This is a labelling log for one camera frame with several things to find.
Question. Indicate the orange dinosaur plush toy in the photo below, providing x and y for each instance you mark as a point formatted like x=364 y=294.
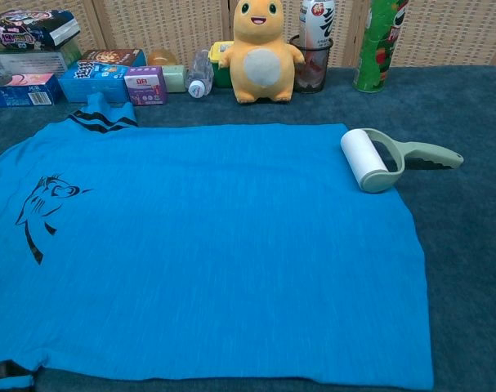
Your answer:
x=260 y=41

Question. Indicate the dark blue tablecloth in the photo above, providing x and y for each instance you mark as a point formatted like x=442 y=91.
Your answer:
x=468 y=245

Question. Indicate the orange round fruit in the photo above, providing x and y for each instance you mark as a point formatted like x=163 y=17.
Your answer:
x=162 y=56

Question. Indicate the brown cookie box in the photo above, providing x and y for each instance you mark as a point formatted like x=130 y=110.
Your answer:
x=117 y=56

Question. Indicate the pink and blue biscuit box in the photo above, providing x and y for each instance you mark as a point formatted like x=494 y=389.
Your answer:
x=19 y=90

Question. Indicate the blue cookie box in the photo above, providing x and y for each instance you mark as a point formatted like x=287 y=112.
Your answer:
x=92 y=79

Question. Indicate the purple small box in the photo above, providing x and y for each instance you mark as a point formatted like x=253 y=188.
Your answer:
x=145 y=87

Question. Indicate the pale green small box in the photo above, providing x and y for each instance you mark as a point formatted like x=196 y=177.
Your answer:
x=175 y=78

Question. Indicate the green chips can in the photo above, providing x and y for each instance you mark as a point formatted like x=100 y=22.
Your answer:
x=374 y=53

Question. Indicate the woven folding screen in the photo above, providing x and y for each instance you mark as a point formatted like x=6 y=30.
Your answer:
x=170 y=24

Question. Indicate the white labelled drink bottle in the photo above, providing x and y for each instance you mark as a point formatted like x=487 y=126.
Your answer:
x=317 y=20

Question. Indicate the pale green lint roller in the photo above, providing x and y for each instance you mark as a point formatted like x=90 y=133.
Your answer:
x=360 y=157

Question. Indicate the black mesh cup holder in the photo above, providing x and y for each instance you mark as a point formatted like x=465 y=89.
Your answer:
x=313 y=79

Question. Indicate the blue t-shirt with black print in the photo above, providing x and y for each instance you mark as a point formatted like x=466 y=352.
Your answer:
x=190 y=245

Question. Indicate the clear plastic water bottle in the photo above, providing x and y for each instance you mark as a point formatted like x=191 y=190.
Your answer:
x=199 y=73

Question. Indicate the yellow small box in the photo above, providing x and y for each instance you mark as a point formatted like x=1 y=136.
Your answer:
x=219 y=71

